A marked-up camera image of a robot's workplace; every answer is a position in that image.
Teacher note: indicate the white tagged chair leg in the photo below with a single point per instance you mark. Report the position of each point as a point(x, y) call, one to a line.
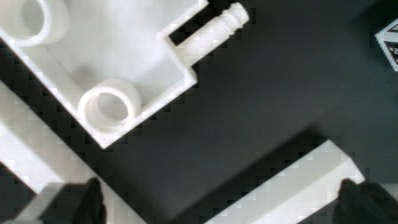
point(388, 42)

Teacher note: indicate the white obstacle fence bar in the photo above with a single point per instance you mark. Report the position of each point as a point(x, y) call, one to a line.
point(41, 160)

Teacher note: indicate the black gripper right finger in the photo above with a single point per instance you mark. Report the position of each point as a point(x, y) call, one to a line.
point(366, 203)

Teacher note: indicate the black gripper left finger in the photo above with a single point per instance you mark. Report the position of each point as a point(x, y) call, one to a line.
point(77, 207)

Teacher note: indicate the white chair seat part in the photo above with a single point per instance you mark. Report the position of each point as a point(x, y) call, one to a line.
point(95, 46)

